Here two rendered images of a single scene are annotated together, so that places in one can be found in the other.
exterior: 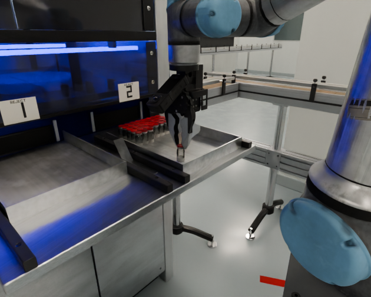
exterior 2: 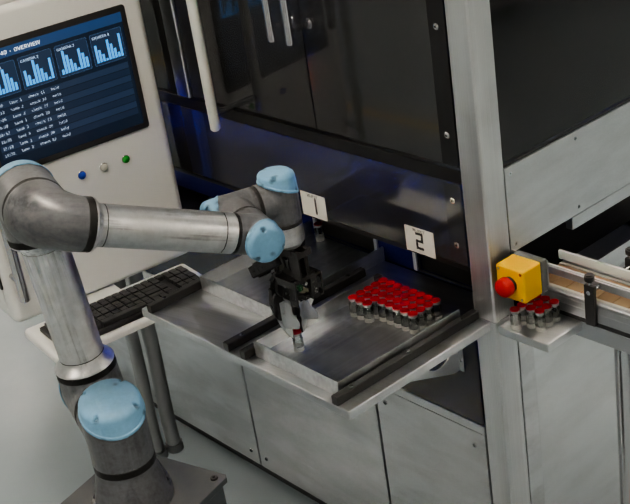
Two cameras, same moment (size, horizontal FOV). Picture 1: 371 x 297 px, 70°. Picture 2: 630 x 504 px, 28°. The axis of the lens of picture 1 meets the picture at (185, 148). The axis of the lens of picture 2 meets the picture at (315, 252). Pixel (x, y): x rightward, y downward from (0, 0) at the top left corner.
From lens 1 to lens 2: 2.63 m
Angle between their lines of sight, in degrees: 88
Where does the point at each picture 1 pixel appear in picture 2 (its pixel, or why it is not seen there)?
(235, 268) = not seen: outside the picture
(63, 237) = (178, 314)
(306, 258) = not seen: hidden behind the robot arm
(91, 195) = (234, 311)
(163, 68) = (475, 231)
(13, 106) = (309, 200)
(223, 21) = not seen: hidden behind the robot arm
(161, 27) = (468, 168)
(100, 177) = (251, 304)
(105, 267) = (395, 465)
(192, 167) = (264, 353)
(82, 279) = (368, 447)
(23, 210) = (207, 286)
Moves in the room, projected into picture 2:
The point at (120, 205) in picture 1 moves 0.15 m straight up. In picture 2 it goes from (212, 329) to (200, 267)
